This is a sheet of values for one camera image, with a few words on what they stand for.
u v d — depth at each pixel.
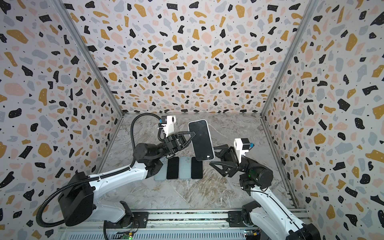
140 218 0.73
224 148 0.56
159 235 0.70
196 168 0.93
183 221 0.75
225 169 0.51
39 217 0.36
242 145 0.48
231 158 0.52
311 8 0.72
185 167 0.93
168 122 0.55
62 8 0.69
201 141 0.52
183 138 0.56
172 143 0.52
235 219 0.74
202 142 0.52
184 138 0.57
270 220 0.56
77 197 0.41
